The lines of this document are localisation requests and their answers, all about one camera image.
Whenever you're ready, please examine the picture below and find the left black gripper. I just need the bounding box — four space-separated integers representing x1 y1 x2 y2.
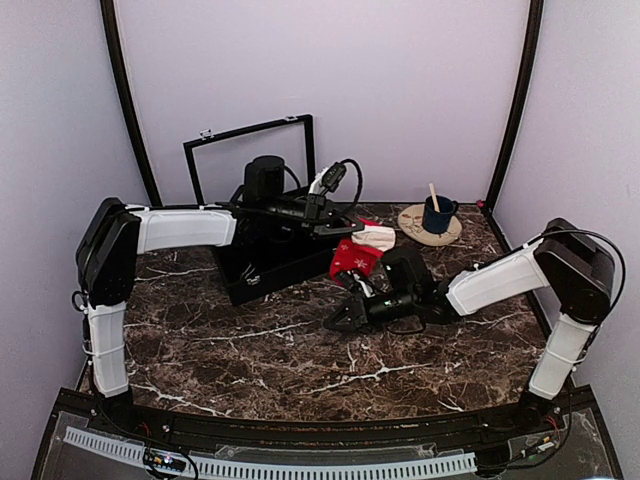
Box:
264 194 365 241

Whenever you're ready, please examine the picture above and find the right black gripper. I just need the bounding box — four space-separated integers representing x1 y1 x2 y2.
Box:
324 286 418 334

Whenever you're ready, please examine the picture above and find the red and beige sock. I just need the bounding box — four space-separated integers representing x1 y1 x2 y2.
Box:
329 219 396 280

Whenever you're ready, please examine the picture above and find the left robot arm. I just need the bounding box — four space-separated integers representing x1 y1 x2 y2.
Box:
72 155 365 436

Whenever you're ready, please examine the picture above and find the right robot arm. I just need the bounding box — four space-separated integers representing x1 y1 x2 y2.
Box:
323 218 627 434

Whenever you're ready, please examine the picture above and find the beige ceramic saucer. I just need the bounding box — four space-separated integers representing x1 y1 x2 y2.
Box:
397 203 464 247

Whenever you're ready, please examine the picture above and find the black display case box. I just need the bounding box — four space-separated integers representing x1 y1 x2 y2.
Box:
183 114 364 306

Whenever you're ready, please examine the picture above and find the dark blue mug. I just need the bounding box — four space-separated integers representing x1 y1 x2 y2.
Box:
422 195 459 234

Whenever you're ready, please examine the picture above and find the wooden stick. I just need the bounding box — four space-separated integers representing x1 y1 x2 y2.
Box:
429 182 441 213

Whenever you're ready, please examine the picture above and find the small green circuit board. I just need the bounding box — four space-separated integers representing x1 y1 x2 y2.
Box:
143 449 187 473

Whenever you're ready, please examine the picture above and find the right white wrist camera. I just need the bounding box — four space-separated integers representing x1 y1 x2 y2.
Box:
342 270 377 298

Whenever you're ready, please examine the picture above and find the white slotted cable duct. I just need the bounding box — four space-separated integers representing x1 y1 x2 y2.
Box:
62 426 477 479

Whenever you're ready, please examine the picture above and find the black front rail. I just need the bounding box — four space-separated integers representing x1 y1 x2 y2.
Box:
54 387 596 451

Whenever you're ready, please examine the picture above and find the right black frame post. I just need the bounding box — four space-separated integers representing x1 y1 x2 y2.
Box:
484 0 544 213

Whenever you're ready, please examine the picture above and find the black frame post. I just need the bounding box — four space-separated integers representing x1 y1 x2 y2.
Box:
99 0 162 207
484 0 544 213

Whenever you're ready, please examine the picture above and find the left black frame post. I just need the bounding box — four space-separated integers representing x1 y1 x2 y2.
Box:
99 0 162 207

